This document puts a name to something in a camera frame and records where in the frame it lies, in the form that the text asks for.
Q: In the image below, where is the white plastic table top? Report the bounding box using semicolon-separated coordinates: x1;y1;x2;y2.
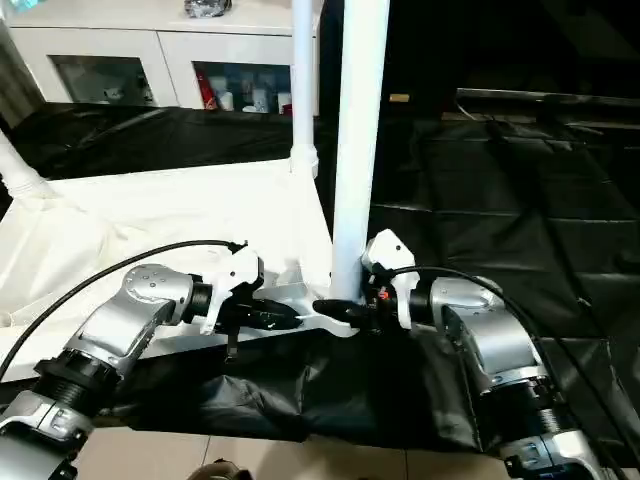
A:
0;158;362;382

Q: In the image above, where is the white plastic table leg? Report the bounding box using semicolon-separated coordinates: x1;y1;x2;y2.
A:
328;0;392;307
288;0;321;180
0;128;52;200

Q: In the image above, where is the black mat cloth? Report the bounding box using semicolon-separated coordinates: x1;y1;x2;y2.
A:
0;99;640;454

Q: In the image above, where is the grey metal bar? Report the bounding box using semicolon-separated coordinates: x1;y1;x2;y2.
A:
456;86;640;110

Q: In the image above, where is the white glass-door cabinet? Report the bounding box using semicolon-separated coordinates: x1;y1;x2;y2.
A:
7;0;322;117

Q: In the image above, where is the grey bundle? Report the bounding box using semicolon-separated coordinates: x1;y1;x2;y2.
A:
182;0;235;20

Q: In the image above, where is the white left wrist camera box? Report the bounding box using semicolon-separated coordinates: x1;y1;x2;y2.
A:
201;243;267;337

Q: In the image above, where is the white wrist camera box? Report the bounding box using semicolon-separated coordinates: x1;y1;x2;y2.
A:
201;243;267;337
358;227;417;332

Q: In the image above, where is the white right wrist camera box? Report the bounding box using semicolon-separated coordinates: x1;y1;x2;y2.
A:
358;227;417;332

